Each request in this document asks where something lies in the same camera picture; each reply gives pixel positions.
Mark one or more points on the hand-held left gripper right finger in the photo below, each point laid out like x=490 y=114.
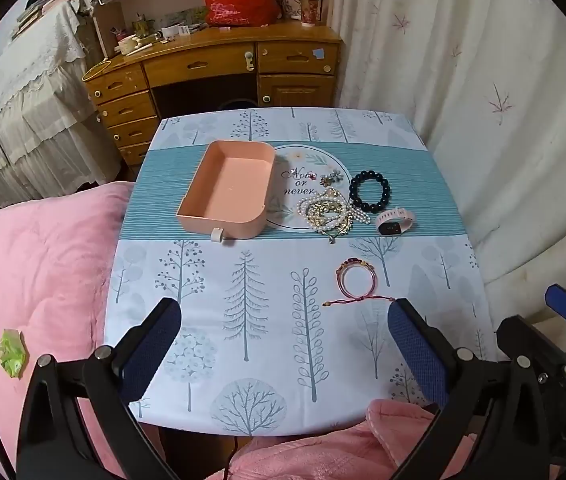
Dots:
x=415 y=355

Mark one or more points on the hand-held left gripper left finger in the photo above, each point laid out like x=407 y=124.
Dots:
x=150 y=355

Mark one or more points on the pink bangle with red beads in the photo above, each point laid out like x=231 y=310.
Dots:
x=355 y=261

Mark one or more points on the pink smart watch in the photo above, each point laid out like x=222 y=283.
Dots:
x=393 y=221

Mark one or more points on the pink plastic tray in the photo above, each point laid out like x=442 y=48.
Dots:
x=233 y=185

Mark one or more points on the small flower ornament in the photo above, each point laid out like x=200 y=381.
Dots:
x=333 y=177

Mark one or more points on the tree print tablecloth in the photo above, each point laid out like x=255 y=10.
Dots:
x=263 y=310

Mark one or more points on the pink fleece garment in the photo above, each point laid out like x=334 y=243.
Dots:
x=323 y=455

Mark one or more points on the green wrapper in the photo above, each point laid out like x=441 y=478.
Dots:
x=11 y=352

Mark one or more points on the pink blanket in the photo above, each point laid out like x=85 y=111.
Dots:
x=38 y=260

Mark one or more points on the white leaf print curtain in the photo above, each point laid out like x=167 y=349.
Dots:
x=463 y=85

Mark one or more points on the cream lace cover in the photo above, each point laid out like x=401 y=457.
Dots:
x=33 y=100

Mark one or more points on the wooden desk with drawers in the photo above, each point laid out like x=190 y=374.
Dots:
x=203 y=65

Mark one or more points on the white drawer hook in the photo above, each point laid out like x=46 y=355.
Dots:
x=249 y=60

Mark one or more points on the small white box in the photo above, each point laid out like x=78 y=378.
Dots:
x=173 y=31

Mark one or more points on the green glass jar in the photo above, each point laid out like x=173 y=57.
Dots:
x=141 y=27

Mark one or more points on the red patterned paper cup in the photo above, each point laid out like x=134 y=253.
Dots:
x=310 y=10

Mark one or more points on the stack of books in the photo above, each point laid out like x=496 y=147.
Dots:
x=38 y=10

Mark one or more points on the floral ceramic mug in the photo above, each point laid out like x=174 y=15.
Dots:
x=290 y=6

